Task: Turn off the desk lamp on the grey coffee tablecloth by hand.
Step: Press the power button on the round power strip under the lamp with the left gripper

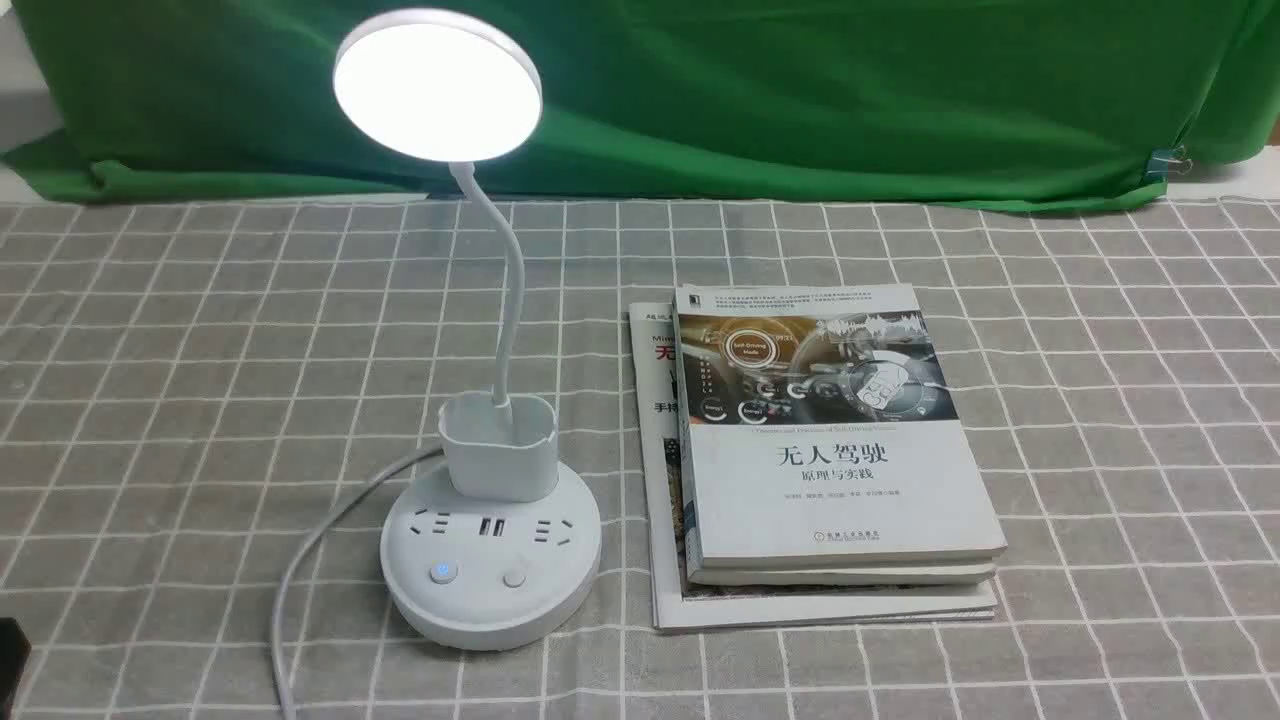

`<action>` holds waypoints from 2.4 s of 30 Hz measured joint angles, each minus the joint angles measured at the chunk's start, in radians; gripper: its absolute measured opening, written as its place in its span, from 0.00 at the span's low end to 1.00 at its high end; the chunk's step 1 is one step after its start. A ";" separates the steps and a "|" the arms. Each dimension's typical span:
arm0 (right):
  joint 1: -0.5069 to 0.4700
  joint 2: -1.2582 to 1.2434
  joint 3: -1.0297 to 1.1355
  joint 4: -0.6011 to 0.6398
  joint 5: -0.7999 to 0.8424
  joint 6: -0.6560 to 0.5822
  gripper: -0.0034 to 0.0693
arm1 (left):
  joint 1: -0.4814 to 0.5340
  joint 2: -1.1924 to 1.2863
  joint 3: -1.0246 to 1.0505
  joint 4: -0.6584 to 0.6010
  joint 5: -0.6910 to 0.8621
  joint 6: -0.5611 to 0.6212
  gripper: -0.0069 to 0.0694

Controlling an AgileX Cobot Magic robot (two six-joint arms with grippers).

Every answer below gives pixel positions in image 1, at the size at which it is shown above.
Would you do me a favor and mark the white desk lamp with sockets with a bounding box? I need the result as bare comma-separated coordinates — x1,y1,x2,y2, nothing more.
332,8,602,651

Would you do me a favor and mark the white self-driving textbook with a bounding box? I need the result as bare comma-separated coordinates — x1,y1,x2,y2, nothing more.
672,284,1009,584

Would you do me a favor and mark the magazine under books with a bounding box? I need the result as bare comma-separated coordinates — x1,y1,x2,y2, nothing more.
628,302,997,632

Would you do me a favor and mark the green backdrop cloth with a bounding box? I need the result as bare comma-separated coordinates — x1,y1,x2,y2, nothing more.
3,1,1279,211

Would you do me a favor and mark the grey checked tablecloth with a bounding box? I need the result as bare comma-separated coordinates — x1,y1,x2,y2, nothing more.
1,199,1279,719

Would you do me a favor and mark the blue binder clip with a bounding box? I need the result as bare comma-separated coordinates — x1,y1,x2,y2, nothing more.
1144,145,1194,183

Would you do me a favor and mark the black object at left edge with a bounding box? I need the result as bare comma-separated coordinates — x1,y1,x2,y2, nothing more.
0,618,32,714

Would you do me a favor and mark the white lamp power cable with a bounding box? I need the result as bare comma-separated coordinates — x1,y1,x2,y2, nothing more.
270,446,445,720

